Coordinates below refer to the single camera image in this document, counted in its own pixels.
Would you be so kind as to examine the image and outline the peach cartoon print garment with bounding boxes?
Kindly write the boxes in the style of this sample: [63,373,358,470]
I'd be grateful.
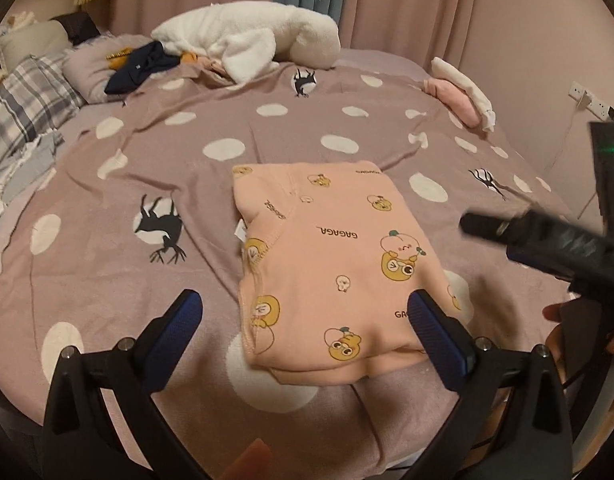
[232,162,464,386]

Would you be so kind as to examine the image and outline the orange yellow plush toy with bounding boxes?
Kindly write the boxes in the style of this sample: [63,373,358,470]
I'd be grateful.
[106,48,199,70]

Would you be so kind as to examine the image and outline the mauve pillow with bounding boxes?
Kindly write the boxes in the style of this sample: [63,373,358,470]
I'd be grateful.
[63,35,151,105]

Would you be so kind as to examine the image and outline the folded pink white clothes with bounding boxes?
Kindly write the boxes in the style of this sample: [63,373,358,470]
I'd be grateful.
[423,56,497,133]

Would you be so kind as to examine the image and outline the grey plaid pillow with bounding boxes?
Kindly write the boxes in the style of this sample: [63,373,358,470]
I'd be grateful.
[0,50,85,163]

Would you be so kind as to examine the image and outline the white fluffy blanket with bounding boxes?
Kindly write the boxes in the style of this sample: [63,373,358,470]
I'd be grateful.
[151,1,342,84]

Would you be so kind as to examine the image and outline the navy blue garment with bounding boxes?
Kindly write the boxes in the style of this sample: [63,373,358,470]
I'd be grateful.
[104,41,180,96]

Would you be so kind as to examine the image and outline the white wall power strip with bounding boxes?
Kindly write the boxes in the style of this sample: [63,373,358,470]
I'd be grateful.
[568,81,614,123]

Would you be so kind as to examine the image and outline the grey white folded garment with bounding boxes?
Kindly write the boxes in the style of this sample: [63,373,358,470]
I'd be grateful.
[0,130,64,217]

